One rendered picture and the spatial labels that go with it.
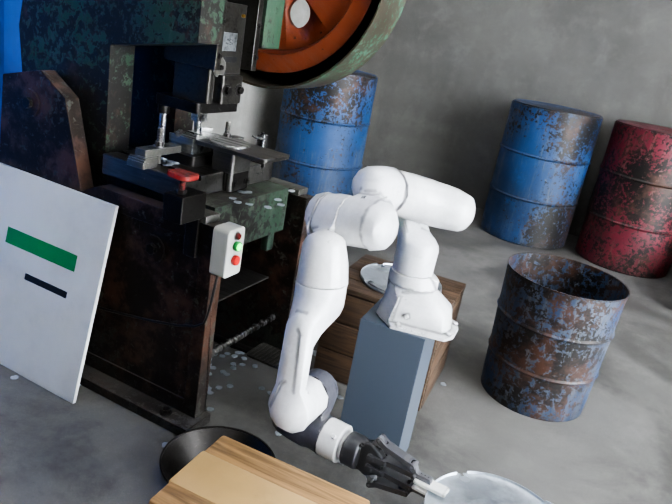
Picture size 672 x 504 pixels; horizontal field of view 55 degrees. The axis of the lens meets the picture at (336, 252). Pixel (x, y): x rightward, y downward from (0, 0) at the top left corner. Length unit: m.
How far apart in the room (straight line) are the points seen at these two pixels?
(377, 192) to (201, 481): 0.69
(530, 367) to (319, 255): 1.19
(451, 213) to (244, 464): 0.75
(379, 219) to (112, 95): 0.98
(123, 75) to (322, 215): 0.87
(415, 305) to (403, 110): 3.66
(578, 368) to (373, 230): 1.21
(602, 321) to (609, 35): 2.93
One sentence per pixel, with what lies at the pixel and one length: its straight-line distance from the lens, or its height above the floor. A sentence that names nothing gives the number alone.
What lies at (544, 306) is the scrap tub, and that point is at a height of 0.41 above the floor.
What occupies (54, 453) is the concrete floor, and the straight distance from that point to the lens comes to 1.92.
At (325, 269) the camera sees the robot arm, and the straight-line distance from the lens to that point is 1.33.
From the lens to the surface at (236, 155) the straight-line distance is 1.89.
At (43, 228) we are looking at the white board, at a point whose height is 0.45.
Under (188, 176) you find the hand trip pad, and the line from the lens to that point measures 1.64.
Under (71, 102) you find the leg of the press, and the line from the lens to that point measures 2.04.
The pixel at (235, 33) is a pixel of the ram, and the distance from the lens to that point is 1.99.
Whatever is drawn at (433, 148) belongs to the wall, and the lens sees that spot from 5.19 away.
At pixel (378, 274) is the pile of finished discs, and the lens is 2.31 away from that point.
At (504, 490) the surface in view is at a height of 0.31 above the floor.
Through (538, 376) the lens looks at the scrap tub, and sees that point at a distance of 2.35.
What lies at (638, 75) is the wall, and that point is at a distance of 4.90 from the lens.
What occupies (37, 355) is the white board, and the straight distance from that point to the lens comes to 2.18.
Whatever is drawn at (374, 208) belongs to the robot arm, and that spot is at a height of 0.83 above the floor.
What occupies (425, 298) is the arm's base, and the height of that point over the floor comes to 0.54.
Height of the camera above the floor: 1.18
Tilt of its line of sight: 20 degrees down
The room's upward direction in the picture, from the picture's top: 10 degrees clockwise
